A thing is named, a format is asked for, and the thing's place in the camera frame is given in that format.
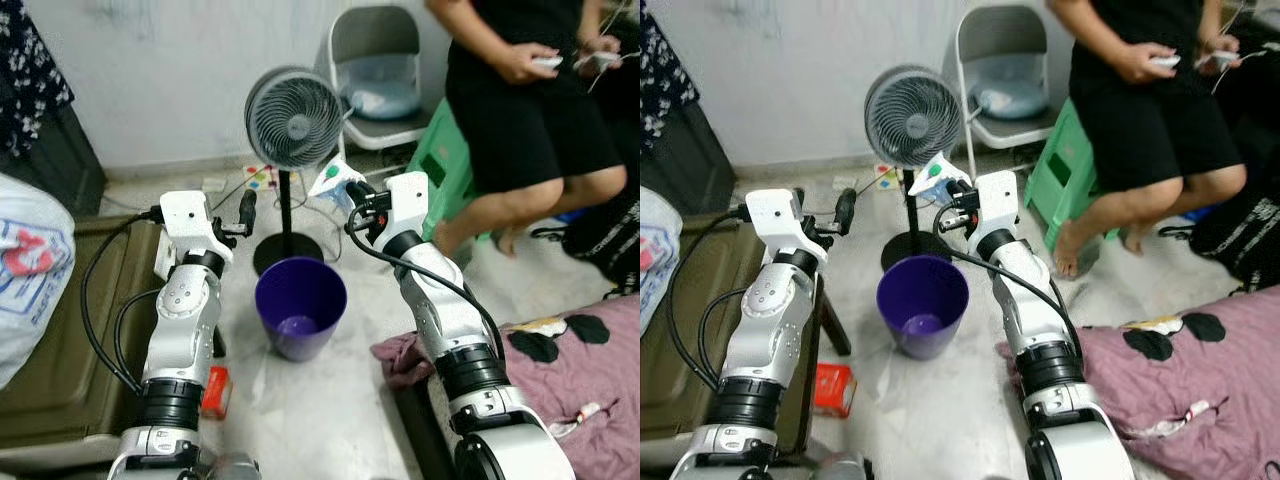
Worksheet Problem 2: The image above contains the white wrapper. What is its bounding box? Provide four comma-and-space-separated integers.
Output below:
908, 155, 971, 198
308, 158, 368, 198

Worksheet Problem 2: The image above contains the person's right hand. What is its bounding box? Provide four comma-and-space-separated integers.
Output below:
497, 42, 561, 86
1122, 42, 1185, 86

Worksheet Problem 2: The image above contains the person's left hand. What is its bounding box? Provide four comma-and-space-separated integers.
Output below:
582, 35, 623, 71
1207, 35, 1245, 71

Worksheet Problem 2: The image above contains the green plastic stool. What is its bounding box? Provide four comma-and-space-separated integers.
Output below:
1022, 98, 1121, 241
405, 97, 481, 241

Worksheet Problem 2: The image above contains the purple plastic waste bin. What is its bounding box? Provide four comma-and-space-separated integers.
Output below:
254, 257, 349, 363
876, 255, 971, 361

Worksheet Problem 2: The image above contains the light blue cushion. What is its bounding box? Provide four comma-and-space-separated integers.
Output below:
970, 55, 1051, 121
340, 55, 421, 123

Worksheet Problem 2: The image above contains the black cabinet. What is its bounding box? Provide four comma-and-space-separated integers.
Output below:
640, 100, 741, 216
0, 105, 106, 216

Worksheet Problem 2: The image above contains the grey folding chair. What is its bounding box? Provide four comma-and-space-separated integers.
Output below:
952, 5, 1076, 181
320, 5, 456, 191

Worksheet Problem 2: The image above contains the red cardboard box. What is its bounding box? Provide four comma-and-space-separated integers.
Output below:
812, 362, 858, 419
200, 365, 233, 421

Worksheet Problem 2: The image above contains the white red print plastic bag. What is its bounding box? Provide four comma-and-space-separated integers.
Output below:
0, 172, 77, 391
640, 185, 683, 331

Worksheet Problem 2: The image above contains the person in black dress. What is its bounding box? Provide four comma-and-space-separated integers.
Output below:
425, 0, 641, 259
1045, 0, 1280, 281

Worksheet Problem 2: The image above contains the brown low table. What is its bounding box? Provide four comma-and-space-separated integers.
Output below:
0, 215, 226, 471
640, 210, 851, 471

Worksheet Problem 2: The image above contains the dark floral cloth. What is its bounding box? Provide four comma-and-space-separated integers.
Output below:
0, 0, 76, 156
640, 0, 701, 151

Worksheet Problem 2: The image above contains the black printed bag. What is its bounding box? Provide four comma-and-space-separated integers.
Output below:
1190, 185, 1280, 291
530, 185, 641, 296

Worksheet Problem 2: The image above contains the silver left robot leg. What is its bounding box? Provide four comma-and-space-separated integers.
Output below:
825, 452, 871, 480
215, 452, 261, 480

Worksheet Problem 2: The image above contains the mauve cartoon print blanket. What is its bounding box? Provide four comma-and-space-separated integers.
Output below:
370, 295, 641, 480
995, 285, 1280, 480

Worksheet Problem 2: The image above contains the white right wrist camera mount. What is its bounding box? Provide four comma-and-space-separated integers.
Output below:
385, 172, 431, 241
975, 170, 1021, 241

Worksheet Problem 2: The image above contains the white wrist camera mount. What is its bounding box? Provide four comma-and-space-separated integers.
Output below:
745, 188, 823, 263
160, 190, 236, 263
385, 172, 431, 241
975, 170, 1021, 241

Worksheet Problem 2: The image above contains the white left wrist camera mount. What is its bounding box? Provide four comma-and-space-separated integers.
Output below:
160, 190, 236, 263
745, 188, 823, 263

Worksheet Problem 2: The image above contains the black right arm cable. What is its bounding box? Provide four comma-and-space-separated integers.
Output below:
345, 205, 506, 366
935, 205, 1086, 361

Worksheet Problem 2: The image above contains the black left camera cable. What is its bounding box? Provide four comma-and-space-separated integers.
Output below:
665, 205, 751, 391
80, 207, 166, 396

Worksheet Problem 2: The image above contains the white grey pedestal fan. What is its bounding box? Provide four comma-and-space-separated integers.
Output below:
245, 67, 348, 278
864, 66, 966, 271

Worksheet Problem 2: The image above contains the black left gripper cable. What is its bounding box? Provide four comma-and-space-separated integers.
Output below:
697, 288, 751, 381
113, 288, 166, 386

